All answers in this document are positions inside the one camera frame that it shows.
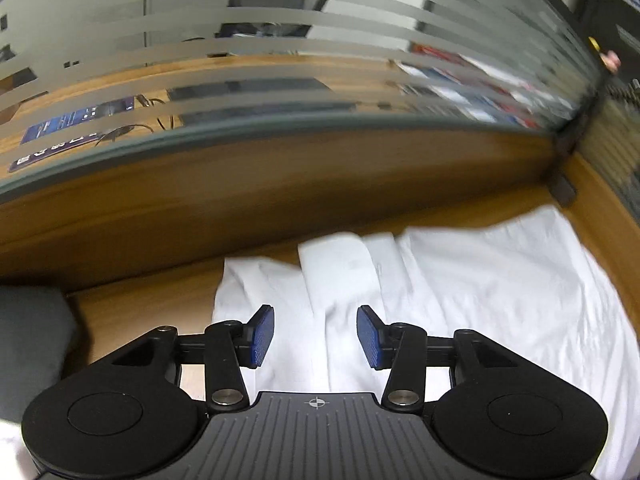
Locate black cable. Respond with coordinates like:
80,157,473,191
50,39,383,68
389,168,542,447
95,95,176,147

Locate dark grey garment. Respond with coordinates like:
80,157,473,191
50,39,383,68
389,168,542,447
0,285,82,421

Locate blue book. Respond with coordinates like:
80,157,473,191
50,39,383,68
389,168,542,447
7,97,137,175

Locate colourful printed papers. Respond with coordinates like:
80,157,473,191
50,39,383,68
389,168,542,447
390,42,567,132

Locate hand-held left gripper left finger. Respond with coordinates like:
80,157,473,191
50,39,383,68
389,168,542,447
109,304,277,414

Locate white dress shirt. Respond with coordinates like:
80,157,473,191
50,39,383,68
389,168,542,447
212,205,640,480

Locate black partition bracket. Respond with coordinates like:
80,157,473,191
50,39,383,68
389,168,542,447
550,170,579,207

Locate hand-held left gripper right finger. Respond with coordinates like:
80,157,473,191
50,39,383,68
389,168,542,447
356,304,519,414

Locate striped glass desk partition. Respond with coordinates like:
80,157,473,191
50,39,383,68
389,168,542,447
0,0,601,291
570,0,640,241

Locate crumpled white shirt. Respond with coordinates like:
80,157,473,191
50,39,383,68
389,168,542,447
0,417,38,480

